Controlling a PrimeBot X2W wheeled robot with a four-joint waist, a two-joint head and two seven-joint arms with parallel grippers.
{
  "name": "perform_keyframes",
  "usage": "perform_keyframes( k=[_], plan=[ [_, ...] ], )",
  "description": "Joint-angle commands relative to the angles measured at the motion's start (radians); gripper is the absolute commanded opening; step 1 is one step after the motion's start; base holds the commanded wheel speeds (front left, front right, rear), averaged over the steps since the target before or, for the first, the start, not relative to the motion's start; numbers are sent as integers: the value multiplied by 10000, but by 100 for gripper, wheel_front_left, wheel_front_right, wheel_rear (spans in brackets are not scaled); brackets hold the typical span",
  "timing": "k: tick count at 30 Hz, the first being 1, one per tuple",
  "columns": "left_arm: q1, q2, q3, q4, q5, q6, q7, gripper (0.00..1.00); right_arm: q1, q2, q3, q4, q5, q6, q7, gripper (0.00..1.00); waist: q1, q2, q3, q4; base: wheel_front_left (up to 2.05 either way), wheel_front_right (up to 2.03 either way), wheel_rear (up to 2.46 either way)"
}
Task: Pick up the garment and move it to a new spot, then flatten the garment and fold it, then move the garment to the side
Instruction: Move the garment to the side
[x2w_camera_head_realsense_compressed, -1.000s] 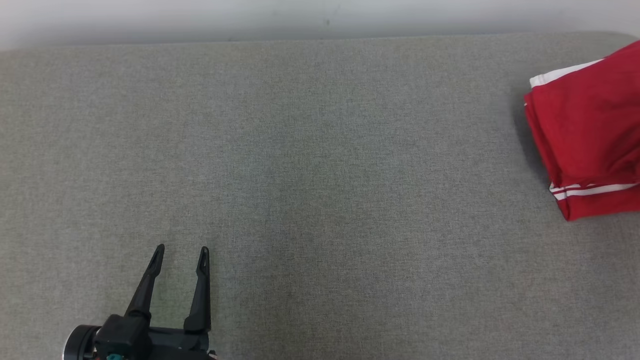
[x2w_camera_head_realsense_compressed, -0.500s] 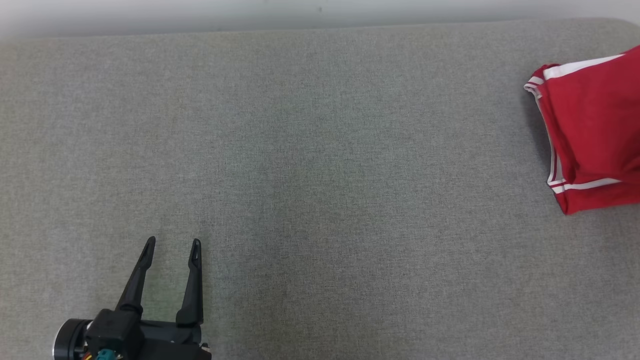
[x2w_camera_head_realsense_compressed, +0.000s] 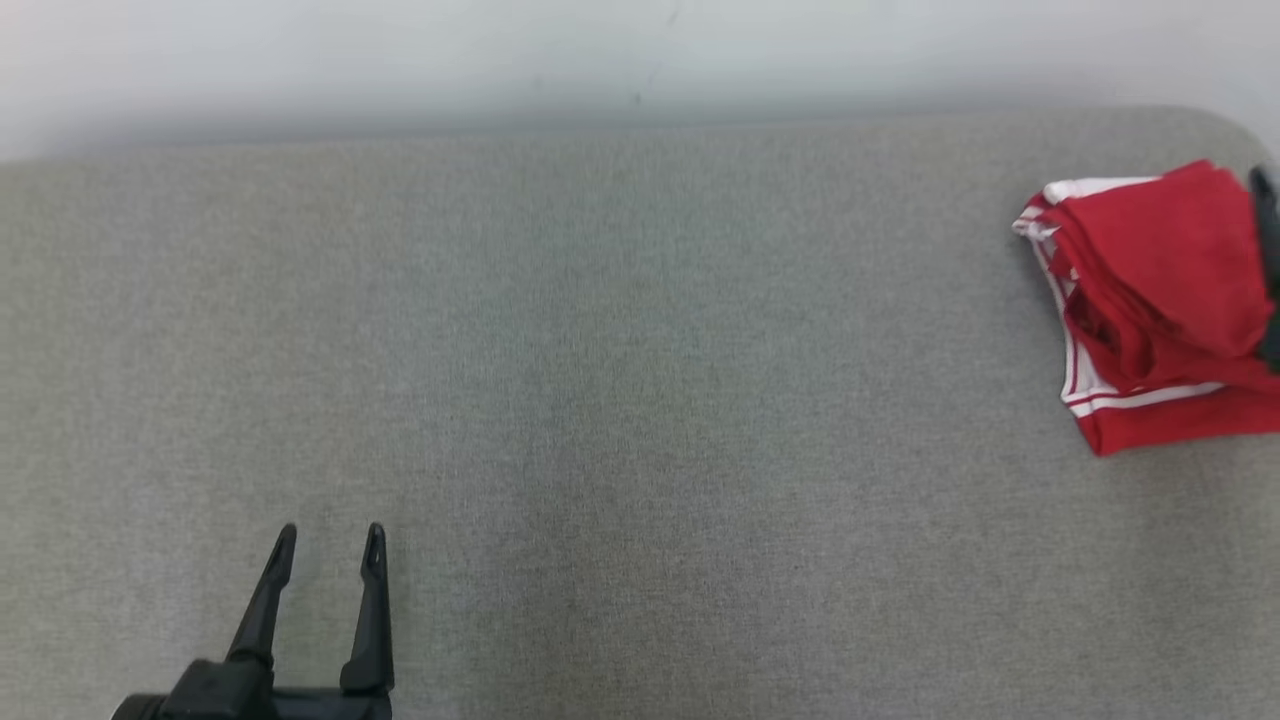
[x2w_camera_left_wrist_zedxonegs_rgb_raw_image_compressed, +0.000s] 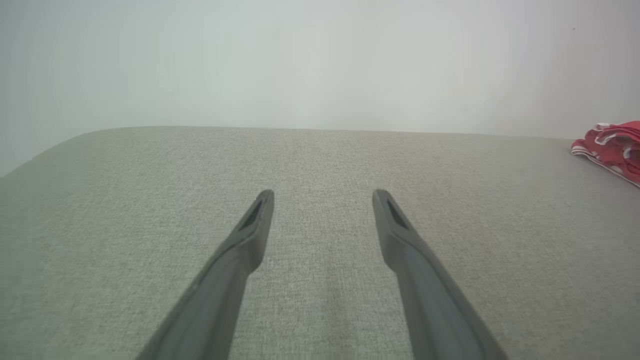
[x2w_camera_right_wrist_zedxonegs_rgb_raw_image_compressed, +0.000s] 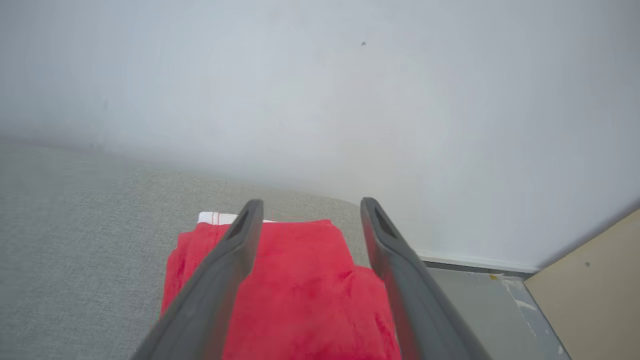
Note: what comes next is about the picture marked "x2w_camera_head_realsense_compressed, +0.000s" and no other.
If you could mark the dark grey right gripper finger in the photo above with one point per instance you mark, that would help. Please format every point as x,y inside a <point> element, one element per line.
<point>1270,260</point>

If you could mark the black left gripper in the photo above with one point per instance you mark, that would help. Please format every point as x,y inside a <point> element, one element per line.
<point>230,700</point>

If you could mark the red jersey with white sleeves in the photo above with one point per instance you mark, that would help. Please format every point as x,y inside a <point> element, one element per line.
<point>1170,425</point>

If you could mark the grey fabric sofa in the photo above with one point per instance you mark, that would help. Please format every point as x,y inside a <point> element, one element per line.
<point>600,400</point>

